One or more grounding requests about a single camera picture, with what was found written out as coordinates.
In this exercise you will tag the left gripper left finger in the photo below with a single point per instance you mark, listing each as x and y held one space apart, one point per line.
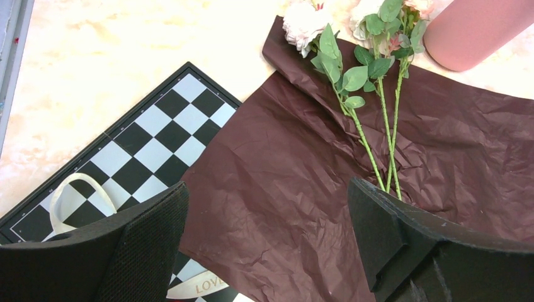
128 256

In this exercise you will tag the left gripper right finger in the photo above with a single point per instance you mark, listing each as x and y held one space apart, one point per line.
409 254

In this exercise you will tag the cream ribbon with gold lettering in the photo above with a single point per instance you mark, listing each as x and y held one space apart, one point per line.
80 199

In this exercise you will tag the dark red wrapping paper sheet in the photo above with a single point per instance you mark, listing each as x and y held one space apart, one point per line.
269 210

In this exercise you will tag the pale pink rose stem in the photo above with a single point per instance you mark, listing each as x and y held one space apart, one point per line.
308 27

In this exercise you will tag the red paper flower bouquet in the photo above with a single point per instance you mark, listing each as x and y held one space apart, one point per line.
392 34

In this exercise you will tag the pink ceramic vase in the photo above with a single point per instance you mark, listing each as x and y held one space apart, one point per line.
467 32

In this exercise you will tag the black white chessboard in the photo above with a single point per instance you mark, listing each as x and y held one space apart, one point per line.
162 136

